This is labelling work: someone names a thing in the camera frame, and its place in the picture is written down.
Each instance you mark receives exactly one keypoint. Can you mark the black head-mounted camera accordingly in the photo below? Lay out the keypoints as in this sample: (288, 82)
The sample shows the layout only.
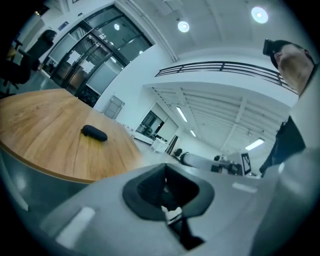
(269, 47)

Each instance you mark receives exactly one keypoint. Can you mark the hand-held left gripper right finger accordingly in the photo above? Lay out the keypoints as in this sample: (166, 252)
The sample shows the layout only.
(237, 215)

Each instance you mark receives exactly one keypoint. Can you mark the black office chair with coat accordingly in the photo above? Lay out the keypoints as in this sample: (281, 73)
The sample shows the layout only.
(32, 60)

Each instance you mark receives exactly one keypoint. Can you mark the black balcony railing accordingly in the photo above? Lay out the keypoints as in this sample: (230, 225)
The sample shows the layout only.
(225, 68)

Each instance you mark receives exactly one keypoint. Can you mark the white cabinet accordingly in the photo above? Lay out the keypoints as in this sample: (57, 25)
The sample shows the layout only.
(160, 146)

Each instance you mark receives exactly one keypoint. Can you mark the person's black shirt torso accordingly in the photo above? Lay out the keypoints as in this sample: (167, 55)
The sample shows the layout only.
(287, 142)

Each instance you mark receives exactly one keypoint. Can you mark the grey metal door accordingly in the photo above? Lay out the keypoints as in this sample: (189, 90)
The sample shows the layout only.
(112, 107)

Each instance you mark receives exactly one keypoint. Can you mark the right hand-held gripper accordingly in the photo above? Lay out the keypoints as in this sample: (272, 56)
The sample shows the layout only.
(235, 165)

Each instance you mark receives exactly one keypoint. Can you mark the person's head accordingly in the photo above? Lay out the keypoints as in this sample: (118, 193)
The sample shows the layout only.
(295, 65)

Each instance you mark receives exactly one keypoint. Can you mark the round ceiling light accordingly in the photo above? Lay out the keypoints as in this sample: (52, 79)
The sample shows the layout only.
(183, 26)
(259, 15)

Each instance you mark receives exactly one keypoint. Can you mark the glass double door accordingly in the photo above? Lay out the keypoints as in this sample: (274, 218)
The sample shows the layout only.
(95, 55)

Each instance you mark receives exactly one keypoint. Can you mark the long tube ceiling light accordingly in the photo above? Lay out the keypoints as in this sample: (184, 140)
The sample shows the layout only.
(254, 144)
(181, 114)

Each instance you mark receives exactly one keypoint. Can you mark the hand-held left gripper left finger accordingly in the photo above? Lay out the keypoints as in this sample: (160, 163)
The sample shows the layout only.
(105, 220)

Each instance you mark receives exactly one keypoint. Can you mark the black zippered case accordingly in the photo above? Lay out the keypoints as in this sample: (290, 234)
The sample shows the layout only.
(95, 133)

